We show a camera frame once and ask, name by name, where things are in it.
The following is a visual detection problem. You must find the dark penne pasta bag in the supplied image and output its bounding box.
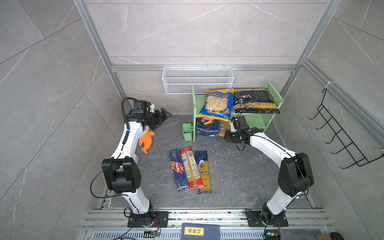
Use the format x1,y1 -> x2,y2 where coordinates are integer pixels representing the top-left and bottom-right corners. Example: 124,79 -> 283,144
233,88 -> 280,114

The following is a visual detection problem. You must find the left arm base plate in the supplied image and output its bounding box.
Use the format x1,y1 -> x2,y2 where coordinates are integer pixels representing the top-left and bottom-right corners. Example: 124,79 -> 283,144
127,211 -> 170,228

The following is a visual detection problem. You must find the small green cup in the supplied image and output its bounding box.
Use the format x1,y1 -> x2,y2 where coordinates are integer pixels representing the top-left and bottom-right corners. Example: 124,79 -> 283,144
182,123 -> 193,142

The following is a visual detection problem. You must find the aluminium rail frame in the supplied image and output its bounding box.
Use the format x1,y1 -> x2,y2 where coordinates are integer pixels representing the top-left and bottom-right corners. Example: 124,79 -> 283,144
81,208 -> 333,240

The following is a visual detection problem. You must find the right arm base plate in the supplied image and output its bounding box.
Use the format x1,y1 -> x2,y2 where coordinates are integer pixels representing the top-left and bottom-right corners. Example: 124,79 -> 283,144
244,209 -> 289,227

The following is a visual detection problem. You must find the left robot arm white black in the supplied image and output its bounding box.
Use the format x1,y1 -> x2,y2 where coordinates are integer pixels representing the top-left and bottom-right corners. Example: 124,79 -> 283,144
100,97 -> 172,226

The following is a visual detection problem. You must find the blue Barilla spaghetti box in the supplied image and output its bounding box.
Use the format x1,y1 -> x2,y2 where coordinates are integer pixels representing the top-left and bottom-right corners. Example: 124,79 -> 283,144
169,149 -> 189,191

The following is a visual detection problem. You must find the orange shark plush toy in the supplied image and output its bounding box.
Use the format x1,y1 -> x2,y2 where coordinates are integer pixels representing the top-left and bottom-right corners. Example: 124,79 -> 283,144
139,127 -> 155,154

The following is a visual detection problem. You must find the black wire hook rack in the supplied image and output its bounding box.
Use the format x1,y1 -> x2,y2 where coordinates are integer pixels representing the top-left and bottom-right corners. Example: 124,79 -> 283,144
309,88 -> 384,170

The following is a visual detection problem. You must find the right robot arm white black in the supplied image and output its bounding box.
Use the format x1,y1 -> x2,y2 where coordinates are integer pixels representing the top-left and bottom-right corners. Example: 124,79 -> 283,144
225,116 -> 314,226

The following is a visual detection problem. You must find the yellow spaghetti bag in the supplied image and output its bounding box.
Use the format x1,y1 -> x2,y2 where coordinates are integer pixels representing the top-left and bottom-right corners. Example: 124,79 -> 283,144
218,120 -> 231,137

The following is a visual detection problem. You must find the blue orecchiette pasta bag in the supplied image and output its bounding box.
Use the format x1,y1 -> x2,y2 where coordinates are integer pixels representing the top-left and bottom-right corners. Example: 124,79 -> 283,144
199,89 -> 235,122

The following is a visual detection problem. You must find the dark blue spaghetti bag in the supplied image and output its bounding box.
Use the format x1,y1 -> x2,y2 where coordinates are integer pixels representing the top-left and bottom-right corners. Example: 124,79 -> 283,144
195,151 -> 212,195

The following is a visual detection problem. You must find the white wire mesh basket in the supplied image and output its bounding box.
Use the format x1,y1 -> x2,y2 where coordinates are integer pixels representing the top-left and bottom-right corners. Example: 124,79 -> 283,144
162,66 -> 234,95

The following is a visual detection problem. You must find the dark blue book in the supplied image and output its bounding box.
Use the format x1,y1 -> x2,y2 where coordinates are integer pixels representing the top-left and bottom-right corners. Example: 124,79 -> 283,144
181,223 -> 221,240

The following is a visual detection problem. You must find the blue Barilla rigatoni box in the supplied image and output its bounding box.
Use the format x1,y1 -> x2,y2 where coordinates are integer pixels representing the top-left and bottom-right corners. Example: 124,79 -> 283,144
196,117 -> 220,137

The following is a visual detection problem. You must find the red pasta packet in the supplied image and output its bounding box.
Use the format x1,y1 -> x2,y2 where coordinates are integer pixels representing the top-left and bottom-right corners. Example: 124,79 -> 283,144
180,147 -> 204,190

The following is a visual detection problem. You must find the small grey alarm clock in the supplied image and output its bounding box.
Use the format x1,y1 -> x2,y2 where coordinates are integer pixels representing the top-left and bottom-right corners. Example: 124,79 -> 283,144
132,154 -> 140,165

